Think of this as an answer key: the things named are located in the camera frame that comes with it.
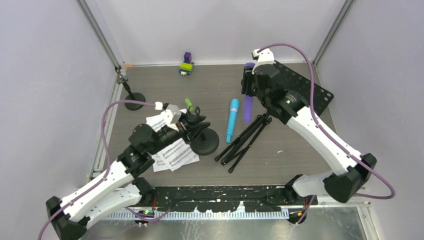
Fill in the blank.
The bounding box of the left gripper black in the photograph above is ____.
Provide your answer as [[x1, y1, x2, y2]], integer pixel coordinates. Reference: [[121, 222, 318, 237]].
[[148, 111, 210, 156]]

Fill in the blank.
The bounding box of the purple toy microphone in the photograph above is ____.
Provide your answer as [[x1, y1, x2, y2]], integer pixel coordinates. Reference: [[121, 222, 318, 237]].
[[243, 62, 257, 125]]

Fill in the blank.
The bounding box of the black microphone stand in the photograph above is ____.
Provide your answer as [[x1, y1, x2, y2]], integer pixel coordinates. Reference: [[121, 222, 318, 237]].
[[115, 67, 146, 111], [189, 119, 220, 156]]

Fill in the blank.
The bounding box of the blue toy microphone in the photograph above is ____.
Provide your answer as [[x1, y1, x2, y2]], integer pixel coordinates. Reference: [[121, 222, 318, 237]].
[[225, 98, 240, 144]]

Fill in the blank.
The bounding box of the sheet music page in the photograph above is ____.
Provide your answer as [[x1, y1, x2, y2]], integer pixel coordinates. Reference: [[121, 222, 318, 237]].
[[146, 114, 194, 159], [153, 152, 200, 172]]

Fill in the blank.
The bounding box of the black music stand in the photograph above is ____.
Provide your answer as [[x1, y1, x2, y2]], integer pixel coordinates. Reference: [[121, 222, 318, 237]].
[[214, 61, 334, 174]]

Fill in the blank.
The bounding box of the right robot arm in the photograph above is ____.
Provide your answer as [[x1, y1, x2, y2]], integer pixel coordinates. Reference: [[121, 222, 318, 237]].
[[241, 63, 377, 205]]

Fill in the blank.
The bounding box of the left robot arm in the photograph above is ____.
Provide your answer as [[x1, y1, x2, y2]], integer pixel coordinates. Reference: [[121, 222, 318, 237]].
[[46, 104, 211, 240]]

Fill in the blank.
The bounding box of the green toy block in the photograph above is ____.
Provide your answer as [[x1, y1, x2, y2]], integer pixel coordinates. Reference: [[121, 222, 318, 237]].
[[184, 98, 195, 112]]

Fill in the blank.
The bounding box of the colourful toy block behind stand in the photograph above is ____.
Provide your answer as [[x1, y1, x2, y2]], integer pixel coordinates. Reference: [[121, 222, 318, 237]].
[[179, 52, 195, 76]]

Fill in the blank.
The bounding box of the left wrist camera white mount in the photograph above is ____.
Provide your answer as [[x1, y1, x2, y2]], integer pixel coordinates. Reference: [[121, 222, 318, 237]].
[[154, 101, 183, 131]]

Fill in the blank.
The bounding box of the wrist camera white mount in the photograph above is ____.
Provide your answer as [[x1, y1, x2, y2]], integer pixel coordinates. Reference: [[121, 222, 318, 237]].
[[251, 48, 275, 74], [154, 101, 183, 131]]

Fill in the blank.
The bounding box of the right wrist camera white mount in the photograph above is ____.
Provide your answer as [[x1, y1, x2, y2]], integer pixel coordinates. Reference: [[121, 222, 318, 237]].
[[251, 48, 275, 74]]

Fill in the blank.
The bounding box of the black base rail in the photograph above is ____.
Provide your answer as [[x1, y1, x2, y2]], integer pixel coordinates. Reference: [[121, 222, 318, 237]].
[[133, 185, 312, 213]]

